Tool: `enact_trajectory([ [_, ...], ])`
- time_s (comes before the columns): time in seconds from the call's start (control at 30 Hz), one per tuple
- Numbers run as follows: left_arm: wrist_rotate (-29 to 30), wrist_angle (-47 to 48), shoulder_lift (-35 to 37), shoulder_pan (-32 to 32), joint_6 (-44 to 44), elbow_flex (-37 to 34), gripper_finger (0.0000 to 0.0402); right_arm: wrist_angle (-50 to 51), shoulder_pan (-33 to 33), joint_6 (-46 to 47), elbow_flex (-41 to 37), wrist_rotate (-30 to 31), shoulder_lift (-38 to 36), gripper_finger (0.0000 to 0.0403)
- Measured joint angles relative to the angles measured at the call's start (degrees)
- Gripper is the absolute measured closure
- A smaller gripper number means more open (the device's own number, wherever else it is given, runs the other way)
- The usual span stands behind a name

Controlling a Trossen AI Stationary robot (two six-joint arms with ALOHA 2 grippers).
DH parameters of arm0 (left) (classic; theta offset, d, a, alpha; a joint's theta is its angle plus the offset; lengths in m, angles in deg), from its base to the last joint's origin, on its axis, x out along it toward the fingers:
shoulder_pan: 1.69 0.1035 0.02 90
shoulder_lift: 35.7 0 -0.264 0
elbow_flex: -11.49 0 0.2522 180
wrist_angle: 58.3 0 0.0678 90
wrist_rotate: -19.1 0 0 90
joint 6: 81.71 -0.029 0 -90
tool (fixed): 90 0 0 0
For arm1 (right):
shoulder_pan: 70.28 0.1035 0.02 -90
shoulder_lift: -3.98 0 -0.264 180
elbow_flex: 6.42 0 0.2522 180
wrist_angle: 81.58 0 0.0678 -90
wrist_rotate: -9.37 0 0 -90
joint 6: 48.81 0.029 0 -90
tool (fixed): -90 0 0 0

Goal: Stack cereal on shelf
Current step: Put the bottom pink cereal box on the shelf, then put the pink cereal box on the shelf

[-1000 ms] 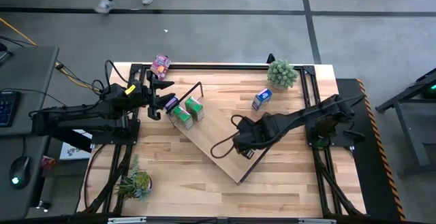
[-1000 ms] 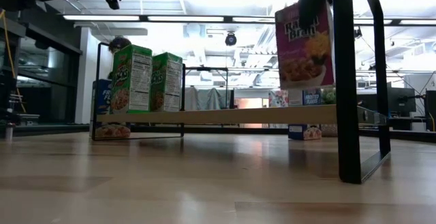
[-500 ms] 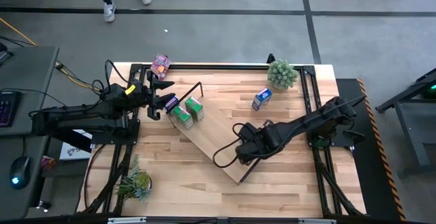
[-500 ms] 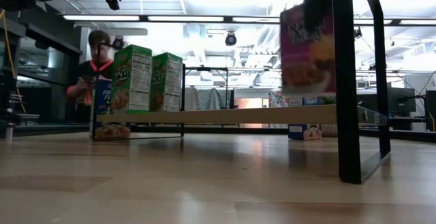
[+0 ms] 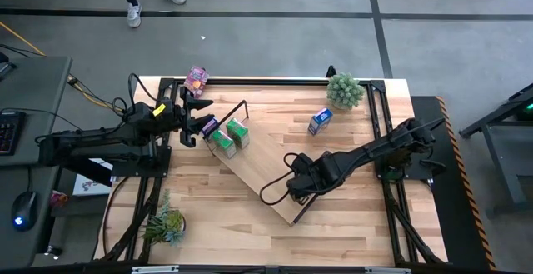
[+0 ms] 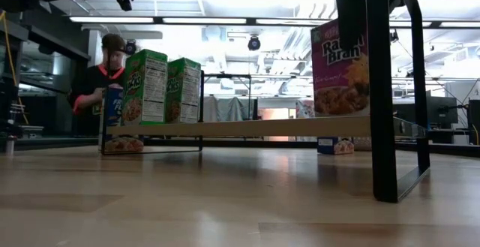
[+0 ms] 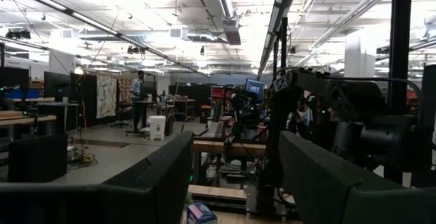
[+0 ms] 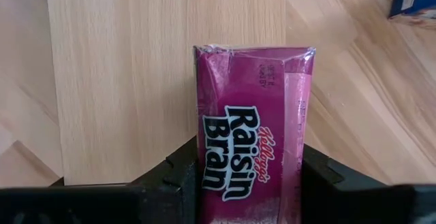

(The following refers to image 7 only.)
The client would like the wooden workbench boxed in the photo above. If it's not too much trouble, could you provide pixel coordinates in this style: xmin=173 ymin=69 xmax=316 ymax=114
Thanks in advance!
xmin=192 ymin=138 xmax=267 ymax=184

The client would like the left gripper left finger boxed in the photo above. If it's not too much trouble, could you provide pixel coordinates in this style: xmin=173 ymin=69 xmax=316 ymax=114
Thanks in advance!
xmin=0 ymin=130 xmax=196 ymax=224

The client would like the white trash bin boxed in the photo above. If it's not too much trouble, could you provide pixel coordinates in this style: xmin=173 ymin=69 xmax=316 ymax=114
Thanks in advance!
xmin=147 ymin=115 xmax=167 ymax=141

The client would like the person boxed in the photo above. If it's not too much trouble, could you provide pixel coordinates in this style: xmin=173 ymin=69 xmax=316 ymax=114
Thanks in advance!
xmin=130 ymin=70 xmax=148 ymax=133

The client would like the patterned hanging cloth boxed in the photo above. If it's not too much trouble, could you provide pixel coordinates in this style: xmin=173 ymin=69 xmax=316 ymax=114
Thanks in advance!
xmin=95 ymin=75 xmax=118 ymax=120

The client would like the black aluminium rig frame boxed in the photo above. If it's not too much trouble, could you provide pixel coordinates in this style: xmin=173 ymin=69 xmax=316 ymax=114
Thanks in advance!
xmin=278 ymin=0 xmax=436 ymax=188

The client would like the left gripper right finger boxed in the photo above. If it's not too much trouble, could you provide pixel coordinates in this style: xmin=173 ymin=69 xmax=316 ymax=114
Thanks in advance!
xmin=279 ymin=130 xmax=436 ymax=224

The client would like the black box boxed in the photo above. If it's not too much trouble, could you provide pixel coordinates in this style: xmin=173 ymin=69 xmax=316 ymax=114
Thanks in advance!
xmin=7 ymin=135 xmax=68 ymax=184

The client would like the blue Frosted Flakes cereal box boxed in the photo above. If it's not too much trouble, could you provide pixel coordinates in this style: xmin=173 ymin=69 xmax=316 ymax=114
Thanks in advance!
xmin=186 ymin=202 xmax=218 ymax=224

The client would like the monitor with blue screen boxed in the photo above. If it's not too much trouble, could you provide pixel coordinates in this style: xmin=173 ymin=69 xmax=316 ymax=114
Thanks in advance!
xmin=245 ymin=78 xmax=266 ymax=99

